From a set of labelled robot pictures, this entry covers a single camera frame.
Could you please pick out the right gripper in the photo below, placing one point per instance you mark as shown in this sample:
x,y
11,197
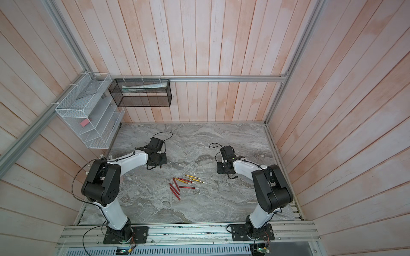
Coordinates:
x,y
220,170

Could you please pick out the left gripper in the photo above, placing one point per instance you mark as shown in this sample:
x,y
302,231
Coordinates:
x,y
164,161

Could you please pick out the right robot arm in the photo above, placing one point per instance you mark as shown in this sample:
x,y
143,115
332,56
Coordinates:
x,y
272,192

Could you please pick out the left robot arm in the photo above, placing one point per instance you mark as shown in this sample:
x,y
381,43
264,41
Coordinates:
x,y
102,184

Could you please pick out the red carving knife steep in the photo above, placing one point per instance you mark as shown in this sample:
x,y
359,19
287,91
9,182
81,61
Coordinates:
x,y
178,189

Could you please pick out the red carving knife left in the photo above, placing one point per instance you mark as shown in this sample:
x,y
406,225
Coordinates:
x,y
174,188

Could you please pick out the red carving knife right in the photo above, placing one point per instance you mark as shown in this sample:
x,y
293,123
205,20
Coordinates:
x,y
185,187

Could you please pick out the papers in black basket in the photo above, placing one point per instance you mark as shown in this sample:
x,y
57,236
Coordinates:
x,y
145,88

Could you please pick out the pink eraser block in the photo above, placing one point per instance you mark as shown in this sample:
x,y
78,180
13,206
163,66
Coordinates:
x,y
85,122

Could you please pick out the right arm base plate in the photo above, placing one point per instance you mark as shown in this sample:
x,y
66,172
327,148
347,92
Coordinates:
x,y
245,232

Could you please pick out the black wire mesh basket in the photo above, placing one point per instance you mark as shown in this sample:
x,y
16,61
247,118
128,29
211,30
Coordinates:
x,y
159,99

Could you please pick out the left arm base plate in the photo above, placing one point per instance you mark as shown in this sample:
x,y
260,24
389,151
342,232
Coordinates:
x,y
141,234

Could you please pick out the white wire mesh shelf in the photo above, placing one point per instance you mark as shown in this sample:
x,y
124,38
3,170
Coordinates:
x,y
87,99

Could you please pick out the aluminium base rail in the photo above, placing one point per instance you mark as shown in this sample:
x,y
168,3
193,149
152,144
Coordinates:
x,y
190,234

